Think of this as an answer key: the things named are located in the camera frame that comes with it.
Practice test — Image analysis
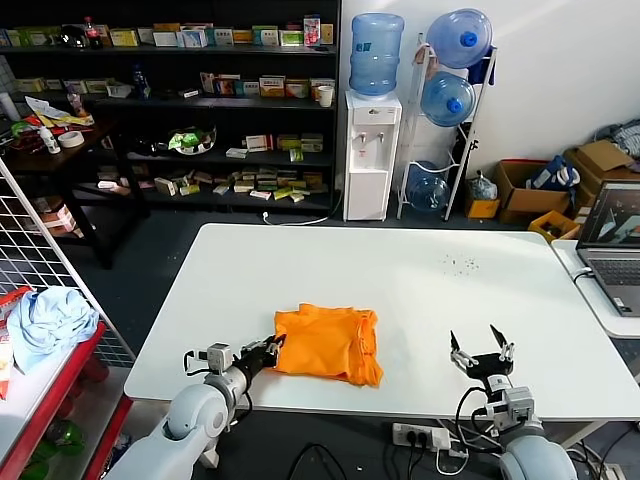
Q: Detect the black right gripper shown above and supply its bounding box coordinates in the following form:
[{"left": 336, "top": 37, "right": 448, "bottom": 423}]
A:
[{"left": 450, "top": 324, "right": 515, "bottom": 381}]

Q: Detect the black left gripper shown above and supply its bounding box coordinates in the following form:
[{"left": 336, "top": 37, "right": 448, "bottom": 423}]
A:
[{"left": 239, "top": 333, "right": 287, "bottom": 374}]

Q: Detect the orange t-shirt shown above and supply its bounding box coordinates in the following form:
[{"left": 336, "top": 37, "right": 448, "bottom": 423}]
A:
[{"left": 273, "top": 302, "right": 385, "bottom": 389}]

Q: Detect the pile of grey clothes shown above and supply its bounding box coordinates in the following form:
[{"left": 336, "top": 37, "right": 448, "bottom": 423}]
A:
[{"left": 597, "top": 117, "right": 640, "bottom": 174}]

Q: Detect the white power strip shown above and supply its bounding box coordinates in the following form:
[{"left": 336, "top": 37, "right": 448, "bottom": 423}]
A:
[{"left": 392, "top": 422, "right": 451, "bottom": 448}]

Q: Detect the yellow plastic crate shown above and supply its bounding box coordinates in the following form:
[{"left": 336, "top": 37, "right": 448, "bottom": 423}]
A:
[{"left": 528, "top": 209, "right": 582, "bottom": 242}]

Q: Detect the yellow cardboard box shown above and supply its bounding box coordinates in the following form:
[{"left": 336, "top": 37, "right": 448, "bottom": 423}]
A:
[{"left": 463, "top": 197, "right": 501, "bottom": 220}]

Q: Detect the large red-edged cardboard box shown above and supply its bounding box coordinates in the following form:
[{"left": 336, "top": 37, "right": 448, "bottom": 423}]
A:
[{"left": 492, "top": 158, "right": 571, "bottom": 225}]

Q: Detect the grey laptop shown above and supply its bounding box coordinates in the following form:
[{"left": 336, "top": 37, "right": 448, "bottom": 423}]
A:
[{"left": 575, "top": 180, "right": 640, "bottom": 319}]

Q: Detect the white metal jug rack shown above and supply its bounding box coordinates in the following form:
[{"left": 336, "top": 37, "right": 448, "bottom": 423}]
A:
[{"left": 396, "top": 30, "right": 500, "bottom": 221}]

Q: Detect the grey plastic bag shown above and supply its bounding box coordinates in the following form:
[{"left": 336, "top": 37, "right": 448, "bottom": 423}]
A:
[{"left": 467, "top": 170, "right": 500, "bottom": 201}]

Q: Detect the blue water jug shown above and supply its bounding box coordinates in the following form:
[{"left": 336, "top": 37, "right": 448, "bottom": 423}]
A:
[
  {"left": 405, "top": 159, "right": 451, "bottom": 214},
  {"left": 348, "top": 12, "right": 405, "bottom": 97},
  {"left": 419, "top": 69, "right": 476, "bottom": 128},
  {"left": 425, "top": 7, "right": 494, "bottom": 70}
]

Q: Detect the white water dispenser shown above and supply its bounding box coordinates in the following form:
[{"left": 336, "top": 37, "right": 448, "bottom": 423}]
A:
[{"left": 343, "top": 89, "right": 404, "bottom": 222}]

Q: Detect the blue white plastic package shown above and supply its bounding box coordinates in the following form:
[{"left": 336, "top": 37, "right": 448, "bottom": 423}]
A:
[{"left": 104, "top": 432, "right": 136, "bottom": 469}]

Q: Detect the blue white bag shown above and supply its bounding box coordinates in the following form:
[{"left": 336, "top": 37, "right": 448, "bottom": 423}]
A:
[{"left": 531, "top": 154, "right": 582, "bottom": 192}]

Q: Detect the red metal cart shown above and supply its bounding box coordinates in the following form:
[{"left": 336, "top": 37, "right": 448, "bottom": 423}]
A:
[{"left": 0, "top": 322, "right": 135, "bottom": 480}]

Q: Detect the bowl with green snack bags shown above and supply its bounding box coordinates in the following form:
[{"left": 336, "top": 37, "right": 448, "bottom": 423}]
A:
[{"left": 167, "top": 125, "right": 218, "bottom": 157}]

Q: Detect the brown cardboard box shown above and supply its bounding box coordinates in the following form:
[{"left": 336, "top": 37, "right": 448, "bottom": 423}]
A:
[{"left": 564, "top": 139, "right": 640, "bottom": 211}]

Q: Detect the light blue crumpled cloth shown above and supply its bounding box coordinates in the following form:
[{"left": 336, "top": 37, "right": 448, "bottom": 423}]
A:
[{"left": 7, "top": 285, "right": 101, "bottom": 375}]

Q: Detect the black shelving unit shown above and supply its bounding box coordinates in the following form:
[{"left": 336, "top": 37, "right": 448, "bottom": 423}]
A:
[{"left": 0, "top": 0, "right": 342, "bottom": 216}]

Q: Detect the green plastic bottle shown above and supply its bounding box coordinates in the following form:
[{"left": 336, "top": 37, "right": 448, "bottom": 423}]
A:
[{"left": 22, "top": 419, "right": 86, "bottom": 480}]

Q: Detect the red white carton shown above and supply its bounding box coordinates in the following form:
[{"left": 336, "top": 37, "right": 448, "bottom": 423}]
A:
[{"left": 42, "top": 204, "right": 76, "bottom": 231}]

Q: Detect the orange white medicine box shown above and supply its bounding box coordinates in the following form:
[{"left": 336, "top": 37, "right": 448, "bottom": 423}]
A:
[{"left": 259, "top": 75, "right": 286, "bottom": 98}]

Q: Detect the red white snack bag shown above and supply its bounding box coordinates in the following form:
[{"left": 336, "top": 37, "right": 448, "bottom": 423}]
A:
[{"left": 0, "top": 287, "right": 36, "bottom": 401}]

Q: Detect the dark blue hanging cloth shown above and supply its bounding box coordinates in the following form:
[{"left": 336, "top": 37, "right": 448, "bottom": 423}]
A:
[{"left": 467, "top": 44, "right": 499, "bottom": 86}]

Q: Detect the dark wooden table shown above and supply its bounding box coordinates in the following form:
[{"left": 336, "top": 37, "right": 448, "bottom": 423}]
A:
[{"left": 0, "top": 117, "right": 151, "bottom": 271}]

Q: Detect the blue drink bottle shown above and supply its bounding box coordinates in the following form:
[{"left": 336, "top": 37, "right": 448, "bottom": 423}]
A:
[{"left": 131, "top": 63, "right": 152, "bottom": 100}]

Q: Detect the small white bottle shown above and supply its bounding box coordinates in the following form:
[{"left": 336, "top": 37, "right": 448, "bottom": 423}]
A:
[{"left": 38, "top": 125, "right": 62, "bottom": 155}]

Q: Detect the yellow red snack packet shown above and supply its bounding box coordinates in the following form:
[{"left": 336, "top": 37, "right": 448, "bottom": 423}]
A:
[{"left": 29, "top": 112, "right": 95, "bottom": 134}]

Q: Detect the tall pink box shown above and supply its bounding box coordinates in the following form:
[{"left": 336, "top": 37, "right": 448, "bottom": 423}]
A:
[{"left": 303, "top": 14, "right": 322, "bottom": 47}]

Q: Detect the white printed leaflet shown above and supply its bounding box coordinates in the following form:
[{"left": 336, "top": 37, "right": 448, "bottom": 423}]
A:
[{"left": 24, "top": 95, "right": 66, "bottom": 121}]

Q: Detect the cola bottle red cap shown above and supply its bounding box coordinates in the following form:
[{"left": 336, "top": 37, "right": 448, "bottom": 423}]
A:
[{"left": 82, "top": 15, "right": 103, "bottom": 50}]

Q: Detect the shiny black bowl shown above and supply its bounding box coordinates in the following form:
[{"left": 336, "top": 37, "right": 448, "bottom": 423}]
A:
[{"left": 58, "top": 23, "right": 86, "bottom": 49}]

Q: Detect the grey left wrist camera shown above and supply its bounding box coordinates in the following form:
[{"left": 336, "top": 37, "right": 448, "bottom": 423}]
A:
[{"left": 205, "top": 342, "right": 236, "bottom": 375}]

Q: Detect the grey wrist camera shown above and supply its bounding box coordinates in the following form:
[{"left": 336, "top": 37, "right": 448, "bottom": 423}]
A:
[
  {"left": 205, "top": 342, "right": 236, "bottom": 375},
  {"left": 485, "top": 387, "right": 536, "bottom": 426}
]

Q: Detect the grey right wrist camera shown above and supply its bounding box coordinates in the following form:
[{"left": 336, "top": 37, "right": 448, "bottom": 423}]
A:
[{"left": 485, "top": 387, "right": 536, "bottom": 426}]

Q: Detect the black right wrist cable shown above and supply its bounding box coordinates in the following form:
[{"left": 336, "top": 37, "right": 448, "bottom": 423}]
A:
[{"left": 454, "top": 387, "right": 501, "bottom": 454}]

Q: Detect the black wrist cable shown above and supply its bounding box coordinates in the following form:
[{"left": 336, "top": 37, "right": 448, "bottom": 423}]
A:
[
  {"left": 182, "top": 349, "right": 211, "bottom": 376},
  {"left": 454, "top": 387, "right": 501, "bottom": 454}
]

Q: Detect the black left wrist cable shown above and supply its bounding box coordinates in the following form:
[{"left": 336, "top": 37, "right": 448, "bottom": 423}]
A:
[{"left": 182, "top": 349, "right": 211, "bottom": 376}]

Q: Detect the black floor cable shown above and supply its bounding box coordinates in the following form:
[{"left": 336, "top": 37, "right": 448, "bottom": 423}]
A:
[{"left": 289, "top": 442, "right": 351, "bottom": 480}]

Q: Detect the white charger with cable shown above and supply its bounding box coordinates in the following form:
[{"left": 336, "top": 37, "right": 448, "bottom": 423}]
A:
[{"left": 435, "top": 446, "right": 469, "bottom": 475}]

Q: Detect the white plug with cable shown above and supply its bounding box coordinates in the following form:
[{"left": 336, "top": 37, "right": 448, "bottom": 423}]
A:
[{"left": 262, "top": 187, "right": 346, "bottom": 227}]

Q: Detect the white wire grid panel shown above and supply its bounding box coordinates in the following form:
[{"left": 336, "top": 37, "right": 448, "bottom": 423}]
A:
[{"left": 0, "top": 157, "right": 136, "bottom": 361}]

